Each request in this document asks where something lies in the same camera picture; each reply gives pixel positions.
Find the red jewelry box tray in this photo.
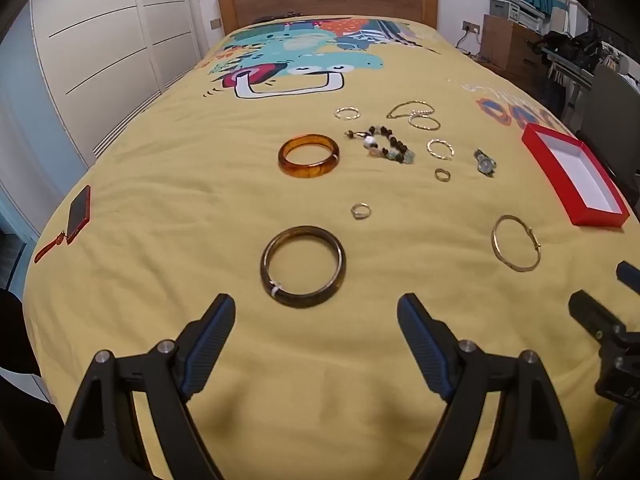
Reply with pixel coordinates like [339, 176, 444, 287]
[522, 122, 629, 229]

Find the thin gold bangle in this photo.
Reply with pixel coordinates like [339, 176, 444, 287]
[490, 214, 542, 273]

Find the dark brown bangle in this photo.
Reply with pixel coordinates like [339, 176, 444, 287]
[259, 224, 347, 309]

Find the brown bead bracelet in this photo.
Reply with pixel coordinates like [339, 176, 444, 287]
[344, 124, 417, 165]

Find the grey green chair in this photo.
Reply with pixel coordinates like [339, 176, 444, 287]
[579, 64, 640, 191]

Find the silver wristwatch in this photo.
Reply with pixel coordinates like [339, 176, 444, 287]
[474, 148, 497, 177]

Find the red cased smartphone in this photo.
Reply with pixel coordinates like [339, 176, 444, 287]
[34, 185, 91, 263]

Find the wooden dresser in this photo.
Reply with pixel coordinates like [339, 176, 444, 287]
[478, 14, 547, 94]

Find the yellow dinosaur bedspread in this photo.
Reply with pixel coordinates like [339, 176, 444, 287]
[24, 18, 639, 479]

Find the amber orange bangle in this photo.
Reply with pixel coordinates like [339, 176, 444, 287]
[278, 133, 341, 179]

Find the white wardrobe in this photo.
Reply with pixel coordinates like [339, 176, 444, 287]
[29, 0, 201, 166]

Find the gold chain bracelet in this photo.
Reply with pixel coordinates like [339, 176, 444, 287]
[406, 112, 443, 132]

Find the wall power socket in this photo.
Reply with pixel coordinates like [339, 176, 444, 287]
[462, 21, 480, 34]

